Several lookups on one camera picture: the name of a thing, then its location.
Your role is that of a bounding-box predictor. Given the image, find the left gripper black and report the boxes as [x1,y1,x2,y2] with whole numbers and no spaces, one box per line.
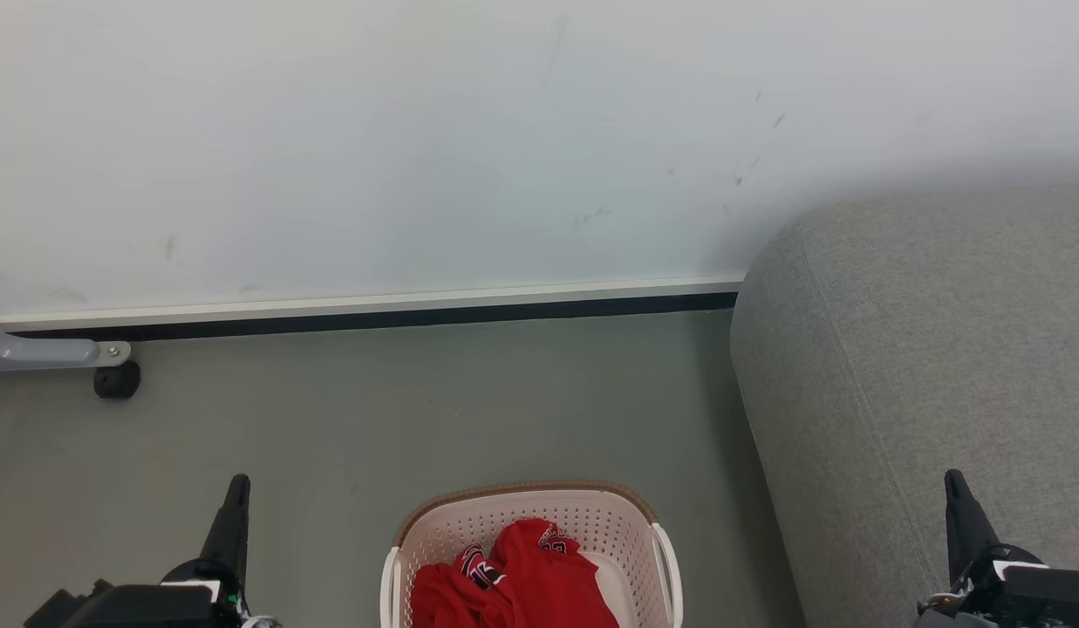
[23,474,283,628]

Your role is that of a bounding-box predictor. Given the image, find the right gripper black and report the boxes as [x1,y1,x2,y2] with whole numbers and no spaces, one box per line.
[912,468,1079,628]

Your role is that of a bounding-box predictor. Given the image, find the grey fabric sofa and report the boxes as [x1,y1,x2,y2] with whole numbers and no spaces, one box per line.
[729,181,1079,628]

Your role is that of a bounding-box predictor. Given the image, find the red garment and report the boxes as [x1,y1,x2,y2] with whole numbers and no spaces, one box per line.
[410,518,620,628]

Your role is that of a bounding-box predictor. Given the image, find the black caster wheel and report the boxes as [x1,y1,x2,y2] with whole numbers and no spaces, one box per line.
[93,361,142,400]

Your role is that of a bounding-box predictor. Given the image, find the grey metal stand leg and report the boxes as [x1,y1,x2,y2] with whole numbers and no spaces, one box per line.
[0,319,132,374]

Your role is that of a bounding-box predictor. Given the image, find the white and black baseboard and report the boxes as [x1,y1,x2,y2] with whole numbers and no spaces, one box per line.
[0,274,748,342]

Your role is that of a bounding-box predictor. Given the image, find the white perforated laundry basket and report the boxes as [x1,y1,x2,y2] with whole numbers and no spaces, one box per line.
[379,480,685,628]

